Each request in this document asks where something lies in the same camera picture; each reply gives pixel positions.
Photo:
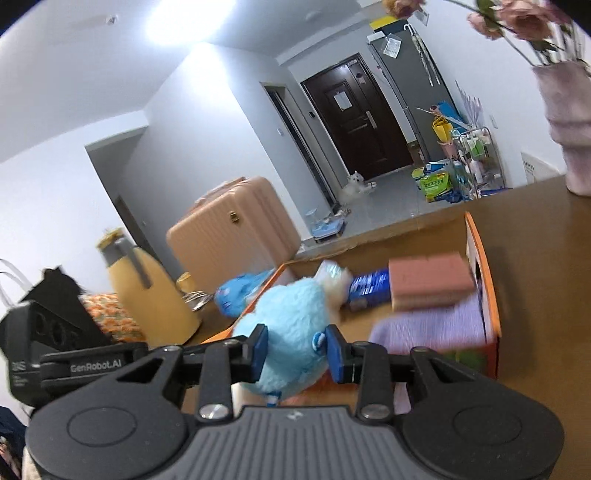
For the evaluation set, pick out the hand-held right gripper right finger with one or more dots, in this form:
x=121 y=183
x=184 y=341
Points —
x=334 y=355

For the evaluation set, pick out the blue cloth packet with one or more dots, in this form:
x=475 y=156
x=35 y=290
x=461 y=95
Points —
x=369 y=286

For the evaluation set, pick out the yellow cup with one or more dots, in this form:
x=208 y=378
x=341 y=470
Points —
x=185 y=282

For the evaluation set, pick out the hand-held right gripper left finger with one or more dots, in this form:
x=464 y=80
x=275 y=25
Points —
x=258 y=350

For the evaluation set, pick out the orange floral cloth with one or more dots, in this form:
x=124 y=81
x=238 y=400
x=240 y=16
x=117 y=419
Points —
x=111 y=314

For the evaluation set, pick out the purple knitted cloth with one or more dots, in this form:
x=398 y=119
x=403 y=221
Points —
x=429 y=328

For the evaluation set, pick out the dark patterned cloth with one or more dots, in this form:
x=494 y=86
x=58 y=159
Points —
x=10 y=443

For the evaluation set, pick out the pink dried rose bouquet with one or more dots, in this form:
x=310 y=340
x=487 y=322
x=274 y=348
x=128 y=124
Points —
x=526 y=18

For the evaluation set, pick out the pink ribbed vase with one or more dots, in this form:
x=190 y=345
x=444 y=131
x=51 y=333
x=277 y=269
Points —
x=568 y=120

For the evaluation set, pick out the purple wrapping bundle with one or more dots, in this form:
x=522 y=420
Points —
x=470 y=104

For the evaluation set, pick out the pink bucket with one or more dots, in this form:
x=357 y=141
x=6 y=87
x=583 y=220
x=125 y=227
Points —
x=449 y=148

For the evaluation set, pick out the yellow box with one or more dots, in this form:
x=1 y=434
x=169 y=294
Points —
x=385 y=21

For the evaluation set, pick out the pink hard suitcase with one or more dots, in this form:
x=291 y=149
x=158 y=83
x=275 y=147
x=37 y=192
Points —
x=231 y=230

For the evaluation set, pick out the blue flat board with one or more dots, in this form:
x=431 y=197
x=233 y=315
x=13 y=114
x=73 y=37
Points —
x=448 y=110

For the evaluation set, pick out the blue plastic packet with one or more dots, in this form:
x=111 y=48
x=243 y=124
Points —
x=235 y=293

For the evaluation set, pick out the paper sheet on refrigerator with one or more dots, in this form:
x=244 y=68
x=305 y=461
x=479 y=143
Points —
x=392 y=46

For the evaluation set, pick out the yellow bag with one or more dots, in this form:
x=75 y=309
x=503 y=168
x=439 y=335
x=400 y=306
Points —
x=442 y=129

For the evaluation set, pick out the white door notice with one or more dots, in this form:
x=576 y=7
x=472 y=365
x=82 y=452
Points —
x=342 y=100

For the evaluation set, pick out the small white dog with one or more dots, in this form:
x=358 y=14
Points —
x=355 y=181

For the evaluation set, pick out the yellow thermos jug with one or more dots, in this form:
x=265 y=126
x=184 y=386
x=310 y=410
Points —
x=152 y=300

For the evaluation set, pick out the blue white floor tray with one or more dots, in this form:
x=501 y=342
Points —
x=328 y=226

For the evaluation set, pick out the pink sponge block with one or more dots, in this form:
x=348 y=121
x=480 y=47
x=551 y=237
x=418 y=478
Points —
x=429 y=281

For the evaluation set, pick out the green printed bag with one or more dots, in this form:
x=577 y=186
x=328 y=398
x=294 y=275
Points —
x=436 y=184

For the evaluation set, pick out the grey refrigerator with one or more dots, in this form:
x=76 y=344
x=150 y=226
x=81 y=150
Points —
x=411 y=78

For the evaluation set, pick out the light blue plush toy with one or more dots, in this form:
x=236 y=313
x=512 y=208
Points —
x=286 y=323

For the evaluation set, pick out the red orange cardboard box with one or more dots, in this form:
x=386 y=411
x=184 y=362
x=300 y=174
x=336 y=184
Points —
x=490 y=290

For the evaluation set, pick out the dark brown entrance door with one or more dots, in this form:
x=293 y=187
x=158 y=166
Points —
x=360 y=134

